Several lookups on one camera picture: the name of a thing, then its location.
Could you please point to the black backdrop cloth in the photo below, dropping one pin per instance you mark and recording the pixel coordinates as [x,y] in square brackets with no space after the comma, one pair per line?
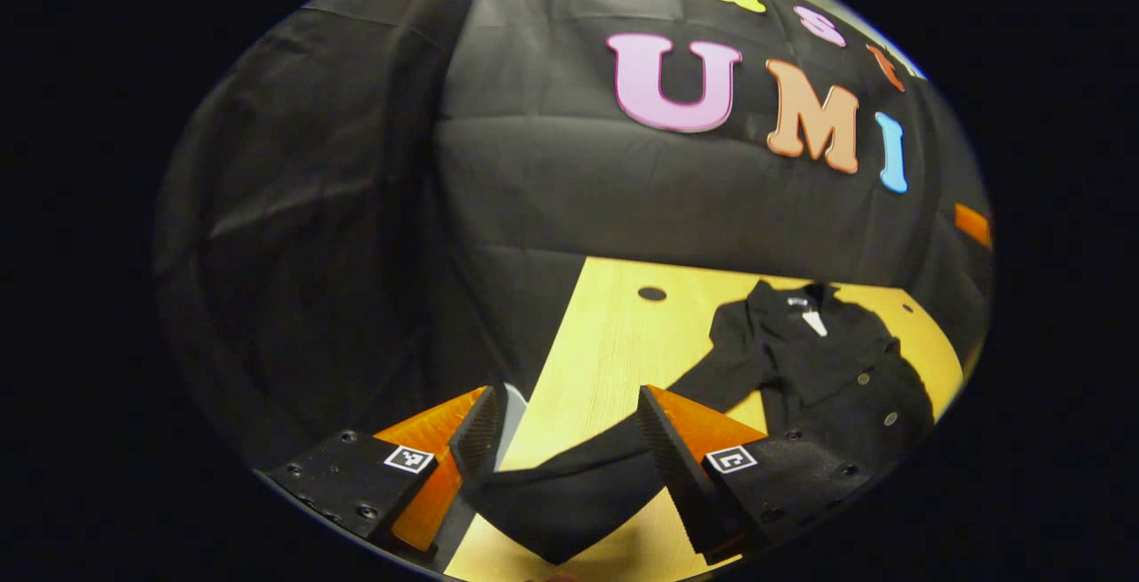
[552,181]

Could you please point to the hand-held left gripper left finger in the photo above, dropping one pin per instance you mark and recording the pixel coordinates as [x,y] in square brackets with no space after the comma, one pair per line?
[480,435]

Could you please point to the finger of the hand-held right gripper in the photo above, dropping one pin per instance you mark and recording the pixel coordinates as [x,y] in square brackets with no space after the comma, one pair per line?
[972,224]

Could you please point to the black shirt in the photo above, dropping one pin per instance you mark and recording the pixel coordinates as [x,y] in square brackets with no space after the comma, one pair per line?
[819,368]

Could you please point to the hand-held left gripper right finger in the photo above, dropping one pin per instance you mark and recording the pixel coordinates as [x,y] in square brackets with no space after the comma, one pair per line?
[676,466]

